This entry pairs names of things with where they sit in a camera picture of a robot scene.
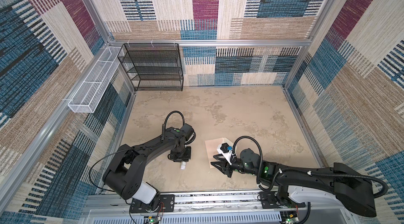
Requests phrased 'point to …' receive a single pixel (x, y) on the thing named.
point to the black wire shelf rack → (153, 67)
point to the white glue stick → (183, 165)
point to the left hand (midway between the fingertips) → (186, 158)
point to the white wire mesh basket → (84, 97)
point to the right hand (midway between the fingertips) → (214, 162)
